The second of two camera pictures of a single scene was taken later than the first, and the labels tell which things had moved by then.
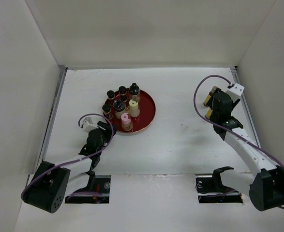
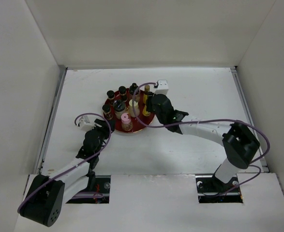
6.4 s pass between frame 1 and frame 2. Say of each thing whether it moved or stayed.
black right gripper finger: moved
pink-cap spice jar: stayed
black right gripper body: moved
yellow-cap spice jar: stayed
